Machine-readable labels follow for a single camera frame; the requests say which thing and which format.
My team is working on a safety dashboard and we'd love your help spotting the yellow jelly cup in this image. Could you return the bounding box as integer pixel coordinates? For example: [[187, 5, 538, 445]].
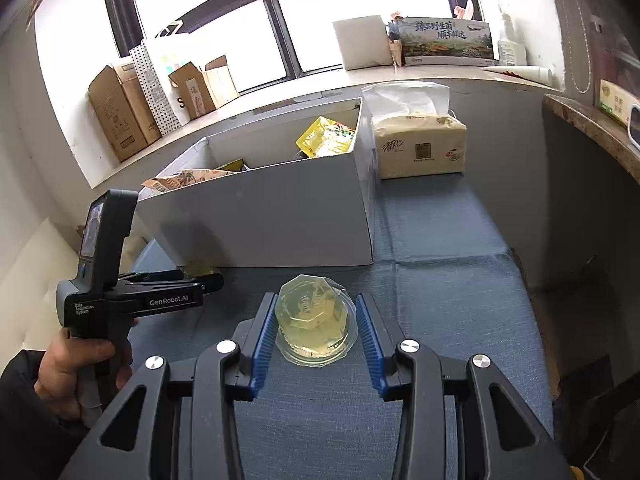
[[274, 274, 358, 368], [182, 260, 219, 278]]

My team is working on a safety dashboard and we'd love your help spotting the pink cartoon snack bag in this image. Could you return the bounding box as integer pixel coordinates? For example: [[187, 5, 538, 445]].
[[142, 168, 234, 193]]

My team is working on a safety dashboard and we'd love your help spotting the yellow snack pouch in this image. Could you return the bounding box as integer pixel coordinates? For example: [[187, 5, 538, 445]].
[[295, 116, 356, 158]]

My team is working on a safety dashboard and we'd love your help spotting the left hand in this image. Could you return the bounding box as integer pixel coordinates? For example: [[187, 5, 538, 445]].
[[34, 328, 132, 420]]

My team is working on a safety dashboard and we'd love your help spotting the cream tufted sofa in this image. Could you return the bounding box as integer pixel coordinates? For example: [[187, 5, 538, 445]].
[[0, 216, 147, 356]]

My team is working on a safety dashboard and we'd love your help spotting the black left jacket sleeve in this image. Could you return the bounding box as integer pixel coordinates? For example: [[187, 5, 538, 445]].
[[0, 350, 88, 479]]

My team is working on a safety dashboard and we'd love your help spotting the tall brown cardboard box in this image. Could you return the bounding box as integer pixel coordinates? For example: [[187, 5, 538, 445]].
[[88, 56, 160, 162]]

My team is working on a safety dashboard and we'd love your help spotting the white cardboard storage box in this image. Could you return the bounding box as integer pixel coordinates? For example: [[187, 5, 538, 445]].
[[137, 98, 376, 268]]

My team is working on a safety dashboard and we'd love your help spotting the white polka dot paper bag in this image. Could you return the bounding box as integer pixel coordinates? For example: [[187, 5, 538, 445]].
[[129, 21, 191, 136]]

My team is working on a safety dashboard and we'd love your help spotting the open small cardboard box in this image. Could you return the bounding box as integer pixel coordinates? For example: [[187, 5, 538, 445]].
[[169, 55, 239, 120]]

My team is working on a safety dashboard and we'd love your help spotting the tissue pack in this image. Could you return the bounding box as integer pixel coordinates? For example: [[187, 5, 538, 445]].
[[362, 80, 466, 180]]

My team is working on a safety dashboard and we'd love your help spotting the printed landscape gift box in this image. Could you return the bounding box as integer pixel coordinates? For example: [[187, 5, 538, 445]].
[[390, 18, 495, 67]]

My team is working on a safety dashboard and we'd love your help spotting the white tube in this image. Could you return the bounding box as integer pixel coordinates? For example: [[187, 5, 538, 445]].
[[485, 65, 553, 87]]

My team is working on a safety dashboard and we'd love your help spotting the green white box on shelf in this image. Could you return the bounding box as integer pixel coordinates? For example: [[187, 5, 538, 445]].
[[596, 79, 639, 127]]

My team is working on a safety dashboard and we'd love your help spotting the white spray bottle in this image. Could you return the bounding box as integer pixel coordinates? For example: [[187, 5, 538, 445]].
[[497, 13, 527, 66]]

